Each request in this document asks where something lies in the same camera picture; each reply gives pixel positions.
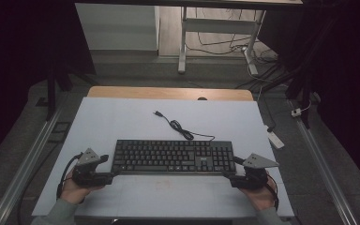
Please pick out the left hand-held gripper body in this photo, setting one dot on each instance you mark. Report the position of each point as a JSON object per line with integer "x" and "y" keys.
{"x": 89, "y": 156}

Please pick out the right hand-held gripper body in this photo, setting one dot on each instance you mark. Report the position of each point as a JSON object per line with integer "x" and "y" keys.
{"x": 256, "y": 161}

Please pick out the black computer keyboard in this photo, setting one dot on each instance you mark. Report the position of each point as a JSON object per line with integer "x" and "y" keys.
{"x": 172, "y": 156}

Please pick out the person's right hand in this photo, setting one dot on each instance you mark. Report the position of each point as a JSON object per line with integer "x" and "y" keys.
{"x": 262, "y": 198}

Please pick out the person's left hand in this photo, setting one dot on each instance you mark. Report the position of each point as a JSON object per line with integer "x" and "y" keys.
{"x": 73, "y": 193}

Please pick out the white power strip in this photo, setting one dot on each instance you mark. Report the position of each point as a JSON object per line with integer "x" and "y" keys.
{"x": 275, "y": 139}

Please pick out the white board sheet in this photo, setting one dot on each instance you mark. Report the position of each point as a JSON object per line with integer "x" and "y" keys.
{"x": 122, "y": 118}

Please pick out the small white adapter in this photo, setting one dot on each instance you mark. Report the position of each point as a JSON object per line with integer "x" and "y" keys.
{"x": 296, "y": 112}

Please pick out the black metal stand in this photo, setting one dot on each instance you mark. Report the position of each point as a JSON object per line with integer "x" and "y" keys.
{"x": 51, "y": 93}

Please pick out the wooden table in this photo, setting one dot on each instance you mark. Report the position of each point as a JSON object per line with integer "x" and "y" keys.
{"x": 168, "y": 93}

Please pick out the dark curtain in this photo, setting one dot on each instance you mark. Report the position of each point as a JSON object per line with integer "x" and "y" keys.
{"x": 12, "y": 62}
{"x": 343, "y": 78}

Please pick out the white cabinet panel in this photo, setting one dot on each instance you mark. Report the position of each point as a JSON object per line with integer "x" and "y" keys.
{"x": 118, "y": 26}

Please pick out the aluminium rail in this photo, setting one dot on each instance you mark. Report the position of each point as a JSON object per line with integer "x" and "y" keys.
{"x": 25, "y": 168}
{"x": 322, "y": 168}

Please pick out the white metal desk frame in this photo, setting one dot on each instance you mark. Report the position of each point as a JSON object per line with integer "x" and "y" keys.
{"x": 218, "y": 25}

